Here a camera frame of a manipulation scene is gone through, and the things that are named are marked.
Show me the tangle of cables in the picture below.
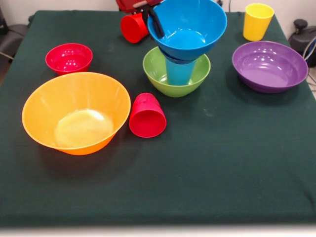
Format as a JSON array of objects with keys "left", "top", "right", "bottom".
[{"left": 299, "top": 37, "right": 316, "bottom": 86}]

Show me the large orange bowl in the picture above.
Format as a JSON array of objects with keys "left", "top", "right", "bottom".
[{"left": 21, "top": 72, "right": 132, "bottom": 156}]

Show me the black office chair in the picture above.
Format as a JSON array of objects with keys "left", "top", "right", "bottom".
[
  {"left": 288, "top": 19, "right": 316, "bottom": 60},
  {"left": 0, "top": 7, "right": 30, "bottom": 60}
]

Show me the yellow cup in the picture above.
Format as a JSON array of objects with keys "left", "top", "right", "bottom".
[{"left": 243, "top": 3, "right": 275, "bottom": 42}]

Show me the light blue cup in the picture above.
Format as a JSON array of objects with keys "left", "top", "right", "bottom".
[{"left": 165, "top": 59, "right": 197, "bottom": 86}]

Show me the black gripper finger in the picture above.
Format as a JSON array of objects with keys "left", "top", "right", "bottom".
[
  {"left": 148, "top": 7, "right": 165, "bottom": 39},
  {"left": 137, "top": 6, "right": 152, "bottom": 25}
]

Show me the short crimson cup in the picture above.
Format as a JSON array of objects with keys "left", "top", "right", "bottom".
[{"left": 129, "top": 92, "right": 167, "bottom": 138}]

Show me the purple bowl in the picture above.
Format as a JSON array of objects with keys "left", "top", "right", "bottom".
[{"left": 232, "top": 41, "right": 309, "bottom": 94}]

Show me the small crimson bowl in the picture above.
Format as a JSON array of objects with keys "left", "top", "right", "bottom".
[{"left": 45, "top": 43, "right": 93, "bottom": 76}]

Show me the small dark blue bowl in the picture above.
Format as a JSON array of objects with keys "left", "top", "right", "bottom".
[{"left": 159, "top": 46, "right": 200, "bottom": 66}]

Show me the tall red cup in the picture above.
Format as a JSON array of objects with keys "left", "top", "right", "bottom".
[{"left": 120, "top": 12, "right": 150, "bottom": 44}]

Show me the dark green tablecloth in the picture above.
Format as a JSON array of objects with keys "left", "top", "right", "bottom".
[{"left": 0, "top": 9, "right": 316, "bottom": 227}]

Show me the green bowl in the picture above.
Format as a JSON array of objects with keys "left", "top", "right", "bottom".
[{"left": 142, "top": 46, "right": 211, "bottom": 98}]

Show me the light blue bowl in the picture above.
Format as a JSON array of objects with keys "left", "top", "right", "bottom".
[{"left": 147, "top": 0, "right": 228, "bottom": 61}]

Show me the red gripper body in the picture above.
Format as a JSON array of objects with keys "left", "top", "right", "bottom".
[{"left": 116, "top": 0, "right": 162, "bottom": 12}]

